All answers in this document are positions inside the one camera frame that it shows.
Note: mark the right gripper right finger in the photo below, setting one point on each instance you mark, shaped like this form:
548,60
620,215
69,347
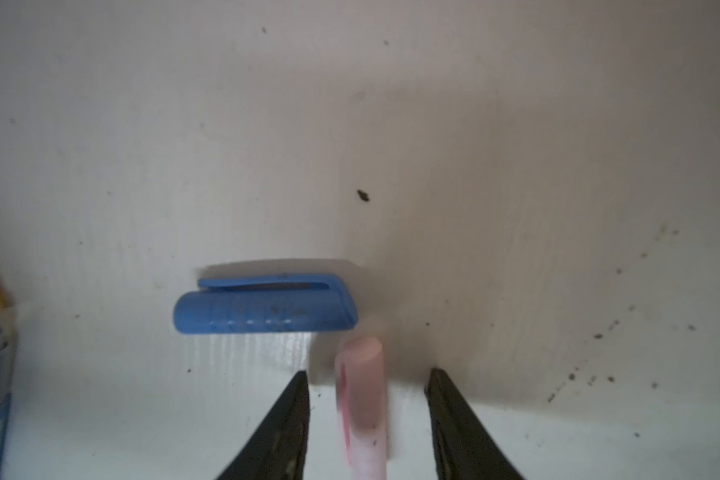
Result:
463,449

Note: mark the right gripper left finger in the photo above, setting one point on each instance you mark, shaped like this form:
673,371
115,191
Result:
277,449

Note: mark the pink pen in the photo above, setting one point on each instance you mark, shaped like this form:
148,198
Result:
361,399

